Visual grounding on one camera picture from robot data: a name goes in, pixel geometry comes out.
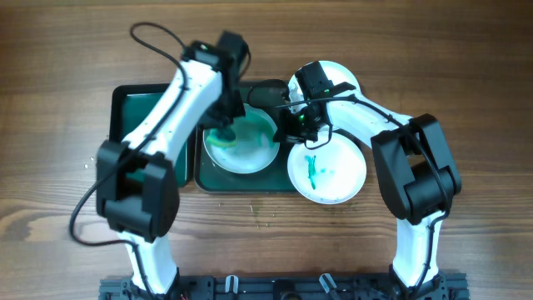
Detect green yellow scrub sponge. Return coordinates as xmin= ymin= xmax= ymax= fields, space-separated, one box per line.
xmin=206 ymin=127 xmax=237 ymax=148

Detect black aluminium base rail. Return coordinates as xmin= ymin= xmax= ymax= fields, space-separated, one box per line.
xmin=98 ymin=272 xmax=471 ymax=300

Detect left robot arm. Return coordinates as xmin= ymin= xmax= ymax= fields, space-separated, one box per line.
xmin=96 ymin=31 xmax=249 ymax=299

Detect white plate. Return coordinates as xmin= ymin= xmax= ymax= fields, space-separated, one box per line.
xmin=288 ymin=60 xmax=363 ymax=117
xmin=287 ymin=131 xmax=366 ymax=205
xmin=202 ymin=104 xmax=280 ymax=174

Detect black cable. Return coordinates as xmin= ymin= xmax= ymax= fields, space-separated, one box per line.
xmin=68 ymin=21 xmax=191 ymax=300
xmin=246 ymin=78 xmax=453 ymax=293

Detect right black cable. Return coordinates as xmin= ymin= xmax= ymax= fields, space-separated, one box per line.
xmin=246 ymin=78 xmax=453 ymax=293

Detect dark brown serving tray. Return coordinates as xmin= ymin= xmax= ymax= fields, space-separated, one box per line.
xmin=194 ymin=79 xmax=295 ymax=193

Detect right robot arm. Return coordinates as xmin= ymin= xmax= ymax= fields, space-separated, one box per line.
xmin=275 ymin=61 xmax=461 ymax=299

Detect black water basin tray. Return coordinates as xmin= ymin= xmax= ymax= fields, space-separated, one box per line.
xmin=108 ymin=83 xmax=196 ymax=188

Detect left black cable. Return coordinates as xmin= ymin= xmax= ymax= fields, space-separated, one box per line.
xmin=68 ymin=21 xmax=191 ymax=300

